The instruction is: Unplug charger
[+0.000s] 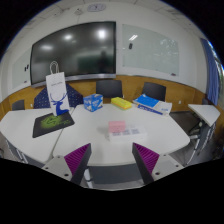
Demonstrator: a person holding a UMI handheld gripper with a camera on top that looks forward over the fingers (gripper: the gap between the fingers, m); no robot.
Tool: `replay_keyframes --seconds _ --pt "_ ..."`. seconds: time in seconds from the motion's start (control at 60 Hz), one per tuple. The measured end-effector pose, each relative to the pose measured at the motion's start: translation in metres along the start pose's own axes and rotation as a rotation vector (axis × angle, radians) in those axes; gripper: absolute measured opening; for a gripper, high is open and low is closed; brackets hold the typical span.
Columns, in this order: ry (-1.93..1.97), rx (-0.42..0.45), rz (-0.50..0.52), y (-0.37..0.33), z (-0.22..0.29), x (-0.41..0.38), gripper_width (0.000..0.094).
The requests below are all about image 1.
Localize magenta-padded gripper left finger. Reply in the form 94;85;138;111
42;143;93;187

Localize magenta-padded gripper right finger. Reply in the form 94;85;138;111
131;142;184;186

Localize black mouse pad green print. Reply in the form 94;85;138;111
32;111;76;139

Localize white and blue flat box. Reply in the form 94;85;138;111
136;99;173;117

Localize blue-covered book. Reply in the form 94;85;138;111
133;94;160;109

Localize blue tissue box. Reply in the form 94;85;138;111
82;93;104;113

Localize yellow flat pack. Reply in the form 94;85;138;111
110;96;133;111

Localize black chair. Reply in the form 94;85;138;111
141;81;167;102
95;79;124;99
11;99;26;111

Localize navy dotted gift bag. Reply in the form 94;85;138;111
33;83;84;110

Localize white paper bag blue deer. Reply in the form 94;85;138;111
45;60;71;117

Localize small white side table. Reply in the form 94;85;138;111
187;103;222;164

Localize blue curtain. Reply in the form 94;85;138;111
199;37;221;107

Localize large glass whiteboard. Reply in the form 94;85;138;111
121;23;180;77

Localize white ceiling device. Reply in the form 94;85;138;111
87;3;107;13

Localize large black wall display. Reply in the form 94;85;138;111
29;21;118;88

